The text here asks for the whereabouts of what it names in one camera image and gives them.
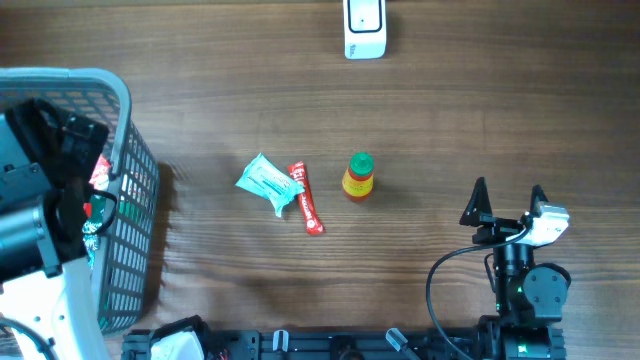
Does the red stick sachet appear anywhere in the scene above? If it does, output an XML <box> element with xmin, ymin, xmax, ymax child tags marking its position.
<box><xmin>288</xmin><ymin>161</ymin><xmax>325</xmax><ymax>236</ymax></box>

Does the white barcode scanner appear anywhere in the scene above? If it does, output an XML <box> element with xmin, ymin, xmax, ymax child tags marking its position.
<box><xmin>343</xmin><ymin>0</ymin><xmax>387</xmax><ymax>60</ymax></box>

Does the small red white snack packet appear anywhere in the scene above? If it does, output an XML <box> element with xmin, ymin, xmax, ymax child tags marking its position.
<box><xmin>89</xmin><ymin>155</ymin><xmax>111</xmax><ymax>191</ymax></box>

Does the right black cable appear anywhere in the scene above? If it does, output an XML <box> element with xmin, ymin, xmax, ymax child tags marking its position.
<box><xmin>425</xmin><ymin>227</ymin><xmax>531</xmax><ymax>360</ymax></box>

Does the red yellow sauce bottle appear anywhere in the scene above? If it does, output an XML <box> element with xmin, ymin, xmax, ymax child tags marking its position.
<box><xmin>342</xmin><ymin>152</ymin><xmax>374</xmax><ymax>202</ymax></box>

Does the black cable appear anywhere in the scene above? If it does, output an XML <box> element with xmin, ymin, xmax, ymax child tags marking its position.
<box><xmin>425</xmin><ymin>227</ymin><xmax>531</xmax><ymax>360</ymax></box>
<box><xmin>0</xmin><ymin>314</ymin><xmax>59</xmax><ymax>360</ymax></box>

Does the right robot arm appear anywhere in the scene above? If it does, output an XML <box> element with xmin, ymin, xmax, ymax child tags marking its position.
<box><xmin>460</xmin><ymin>177</ymin><xmax>571</xmax><ymax>360</ymax></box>

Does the green 3M gloves package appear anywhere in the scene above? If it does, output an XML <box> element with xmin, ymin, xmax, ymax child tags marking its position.
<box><xmin>83</xmin><ymin>195</ymin><xmax>107</xmax><ymax>269</ymax></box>

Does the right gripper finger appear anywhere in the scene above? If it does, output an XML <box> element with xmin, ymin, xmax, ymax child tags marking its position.
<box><xmin>529</xmin><ymin>185</ymin><xmax>548</xmax><ymax>214</ymax></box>
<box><xmin>459</xmin><ymin>177</ymin><xmax>493</xmax><ymax>226</ymax></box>

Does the left black cable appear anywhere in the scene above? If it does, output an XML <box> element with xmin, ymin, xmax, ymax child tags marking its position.
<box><xmin>0</xmin><ymin>314</ymin><xmax>59</xmax><ymax>360</ymax></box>

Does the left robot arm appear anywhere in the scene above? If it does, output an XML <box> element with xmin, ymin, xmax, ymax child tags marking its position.
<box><xmin>1</xmin><ymin>99</ymin><xmax>109</xmax><ymax>359</ymax></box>

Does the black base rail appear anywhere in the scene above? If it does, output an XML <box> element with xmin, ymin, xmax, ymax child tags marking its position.
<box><xmin>121</xmin><ymin>327</ymin><xmax>569</xmax><ymax>360</ymax></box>

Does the grey plastic shopping basket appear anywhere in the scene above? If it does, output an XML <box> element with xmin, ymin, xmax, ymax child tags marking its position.
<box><xmin>1</xmin><ymin>67</ymin><xmax>160</xmax><ymax>336</ymax></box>

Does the teal wet wipes pack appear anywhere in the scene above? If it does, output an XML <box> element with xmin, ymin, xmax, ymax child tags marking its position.
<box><xmin>236</xmin><ymin>153</ymin><xmax>305</xmax><ymax>218</ymax></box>

